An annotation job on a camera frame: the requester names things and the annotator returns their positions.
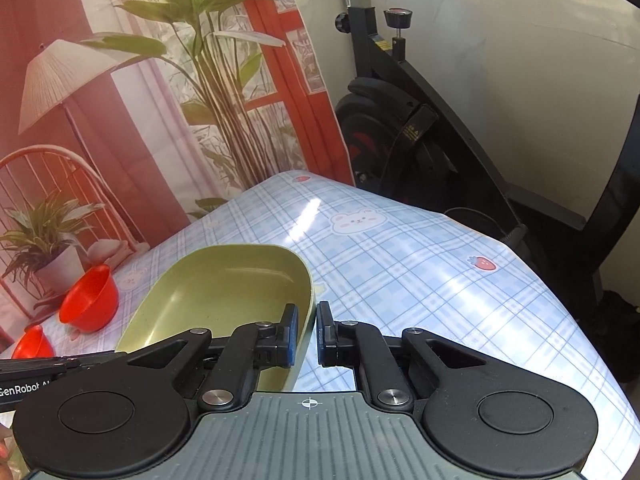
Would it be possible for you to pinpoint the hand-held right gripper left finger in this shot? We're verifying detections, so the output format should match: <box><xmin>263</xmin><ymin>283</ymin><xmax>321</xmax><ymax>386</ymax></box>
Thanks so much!
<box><xmin>127</xmin><ymin>303</ymin><xmax>300</xmax><ymax>414</ymax></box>

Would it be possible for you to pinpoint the printed wall cloth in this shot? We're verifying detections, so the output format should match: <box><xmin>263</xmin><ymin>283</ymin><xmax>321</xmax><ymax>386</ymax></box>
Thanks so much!
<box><xmin>0</xmin><ymin>0</ymin><xmax>357</xmax><ymax>353</ymax></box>

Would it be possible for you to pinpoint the red plastic bowl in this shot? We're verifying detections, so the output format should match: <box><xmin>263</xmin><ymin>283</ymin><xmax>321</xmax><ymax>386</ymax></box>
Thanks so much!
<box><xmin>58</xmin><ymin>263</ymin><xmax>120</xmax><ymax>334</ymax></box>
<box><xmin>10</xmin><ymin>324</ymin><xmax>56</xmax><ymax>360</ymax></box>

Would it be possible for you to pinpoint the blue plaid tablecloth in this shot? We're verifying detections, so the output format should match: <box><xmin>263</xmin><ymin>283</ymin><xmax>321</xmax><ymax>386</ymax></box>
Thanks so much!
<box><xmin>0</xmin><ymin>170</ymin><xmax>593</xmax><ymax>466</ymax></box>

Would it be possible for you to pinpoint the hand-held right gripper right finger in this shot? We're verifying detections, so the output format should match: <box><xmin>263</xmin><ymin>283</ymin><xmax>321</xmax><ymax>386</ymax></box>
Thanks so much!
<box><xmin>316</xmin><ymin>301</ymin><xmax>501</xmax><ymax>414</ymax></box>

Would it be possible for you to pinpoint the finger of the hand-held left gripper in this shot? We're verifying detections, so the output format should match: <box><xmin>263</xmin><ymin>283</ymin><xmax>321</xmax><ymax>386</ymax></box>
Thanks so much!
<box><xmin>64</xmin><ymin>353</ymin><xmax>128</xmax><ymax>368</ymax></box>

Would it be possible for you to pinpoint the green oval plate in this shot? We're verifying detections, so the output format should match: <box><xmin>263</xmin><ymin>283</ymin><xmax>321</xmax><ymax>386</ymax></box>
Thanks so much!
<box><xmin>114</xmin><ymin>243</ymin><xmax>315</xmax><ymax>394</ymax></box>

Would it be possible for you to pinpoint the black cable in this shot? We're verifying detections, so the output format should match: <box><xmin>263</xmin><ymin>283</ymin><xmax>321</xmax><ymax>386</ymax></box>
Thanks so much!
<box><xmin>444</xmin><ymin>207</ymin><xmax>529</xmax><ymax>247</ymax></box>

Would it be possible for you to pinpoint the black exercise bike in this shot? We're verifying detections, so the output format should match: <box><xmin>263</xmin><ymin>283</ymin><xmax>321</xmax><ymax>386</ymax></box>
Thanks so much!
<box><xmin>334</xmin><ymin>0</ymin><xmax>640</xmax><ymax>313</ymax></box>

